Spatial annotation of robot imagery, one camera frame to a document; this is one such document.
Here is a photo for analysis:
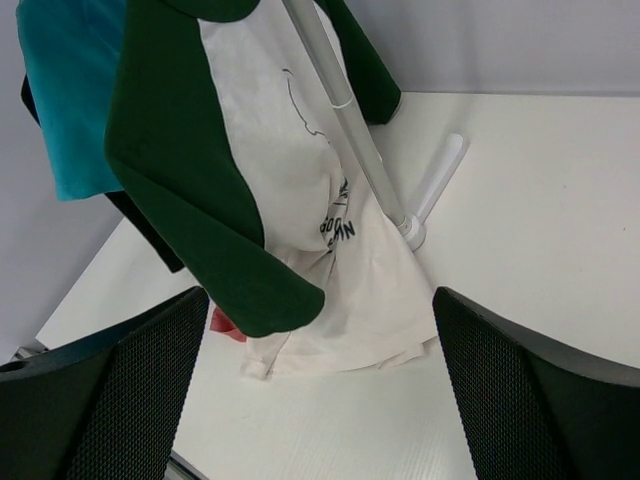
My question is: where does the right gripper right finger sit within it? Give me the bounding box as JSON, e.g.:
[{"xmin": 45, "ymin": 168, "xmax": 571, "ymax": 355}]
[{"xmin": 432, "ymin": 287, "xmax": 639, "ymax": 479}]

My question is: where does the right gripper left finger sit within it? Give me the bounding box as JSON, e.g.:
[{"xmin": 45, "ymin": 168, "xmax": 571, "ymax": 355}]
[{"xmin": 1, "ymin": 287, "xmax": 209, "ymax": 479}]

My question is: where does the salmon pink t shirt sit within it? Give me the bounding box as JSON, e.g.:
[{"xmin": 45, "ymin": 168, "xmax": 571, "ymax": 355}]
[{"xmin": 209, "ymin": 307, "xmax": 247, "ymax": 343}]

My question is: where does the green and white t shirt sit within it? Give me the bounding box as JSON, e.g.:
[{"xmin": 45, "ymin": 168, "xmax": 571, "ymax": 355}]
[{"xmin": 105, "ymin": 1, "xmax": 436, "ymax": 380}]

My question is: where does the teal t shirt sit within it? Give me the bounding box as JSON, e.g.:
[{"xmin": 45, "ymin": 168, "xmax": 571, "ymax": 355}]
[{"xmin": 16, "ymin": 0, "xmax": 126, "ymax": 201}]

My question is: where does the black t shirt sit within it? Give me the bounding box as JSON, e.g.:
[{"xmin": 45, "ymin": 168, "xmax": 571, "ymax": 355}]
[{"xmin": 20, "ymin": 76, "xmax": 185, "ymax": 273}]

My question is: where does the silver clothes rack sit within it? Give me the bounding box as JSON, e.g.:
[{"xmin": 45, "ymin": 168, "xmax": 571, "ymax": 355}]
[{"xmin": 283, "ymin": 1, "xmax": 468, "ymax": 251}]

